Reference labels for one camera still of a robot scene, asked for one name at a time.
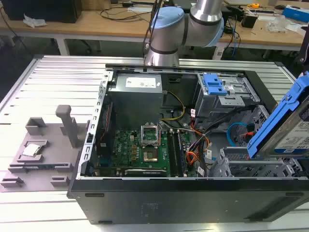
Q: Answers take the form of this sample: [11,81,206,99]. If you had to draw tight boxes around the hard disk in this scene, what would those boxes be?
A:
[246,71,309,160]

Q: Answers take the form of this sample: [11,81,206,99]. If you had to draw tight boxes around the metal disk bay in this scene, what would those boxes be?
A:
[208,145,303,179]

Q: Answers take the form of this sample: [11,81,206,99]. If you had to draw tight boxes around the black RAM slot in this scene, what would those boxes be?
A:
[176,130,188,176]
[167,130,179,176]

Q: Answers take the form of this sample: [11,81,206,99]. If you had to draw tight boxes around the clear plastic bag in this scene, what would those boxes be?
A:
[266,16,295,34]

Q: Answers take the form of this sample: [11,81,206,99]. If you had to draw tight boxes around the blue cardboard box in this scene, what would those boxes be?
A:
[281,4,309,22]

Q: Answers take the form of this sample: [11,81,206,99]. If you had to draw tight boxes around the black motor block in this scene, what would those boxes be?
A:
[241,12,259,29]

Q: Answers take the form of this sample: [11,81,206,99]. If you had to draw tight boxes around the metal optical drive cage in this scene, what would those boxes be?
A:
[194,72,262,119]

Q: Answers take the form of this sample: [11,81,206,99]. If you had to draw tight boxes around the blue plastic drive latch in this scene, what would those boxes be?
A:
[202,73,229,96]

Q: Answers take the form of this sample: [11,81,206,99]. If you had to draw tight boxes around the grey power supply unit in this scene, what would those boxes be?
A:
[107,73,165,123]

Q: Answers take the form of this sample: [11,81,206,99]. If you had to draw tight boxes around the metal socket cover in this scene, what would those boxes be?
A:
[140,124,162,146]

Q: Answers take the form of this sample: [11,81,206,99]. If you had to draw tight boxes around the CPU socket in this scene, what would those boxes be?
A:
[142,149,159,163]

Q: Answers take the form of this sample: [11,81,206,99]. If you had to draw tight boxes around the wooden desk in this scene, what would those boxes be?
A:
[0,3,309,57]

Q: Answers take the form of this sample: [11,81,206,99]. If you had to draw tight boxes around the black graphics card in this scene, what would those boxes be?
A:
[124,169,168,177]

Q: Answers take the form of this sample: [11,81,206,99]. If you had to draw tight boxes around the black open PC case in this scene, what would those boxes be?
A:
[67,63,309,226]

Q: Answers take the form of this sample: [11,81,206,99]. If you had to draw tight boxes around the green motherboard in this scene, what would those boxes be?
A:
[96,129,189,177]

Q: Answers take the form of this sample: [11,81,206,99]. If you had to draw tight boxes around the black box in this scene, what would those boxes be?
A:
[1,0,82,24]

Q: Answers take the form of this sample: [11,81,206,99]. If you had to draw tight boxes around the white plastic bag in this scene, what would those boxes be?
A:
[22,14,47,28]

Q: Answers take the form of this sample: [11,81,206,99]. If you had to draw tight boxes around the grey parts rack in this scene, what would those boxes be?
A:
[0,104,89,193]

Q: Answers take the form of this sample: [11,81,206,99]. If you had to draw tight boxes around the silver CPU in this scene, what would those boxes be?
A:
[22,143,41,157]

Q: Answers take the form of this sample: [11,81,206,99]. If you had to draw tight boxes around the blue cable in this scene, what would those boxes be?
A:
[231,18,242,58]

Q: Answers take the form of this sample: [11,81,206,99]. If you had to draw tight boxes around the blue disk wire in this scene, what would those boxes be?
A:
[226,122,254,147]

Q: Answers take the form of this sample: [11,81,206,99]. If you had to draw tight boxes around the yellow and black power wire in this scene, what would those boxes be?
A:
[160,90,186,122]

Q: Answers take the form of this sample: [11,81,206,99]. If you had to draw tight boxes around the orange and black wire bundle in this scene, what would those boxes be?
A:
[186,120,211,170]

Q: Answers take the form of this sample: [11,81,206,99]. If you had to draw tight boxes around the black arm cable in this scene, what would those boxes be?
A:
[142,0,166,59]

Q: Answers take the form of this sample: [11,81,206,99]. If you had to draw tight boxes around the black desk cable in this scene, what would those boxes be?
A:
[99,6,155,23]

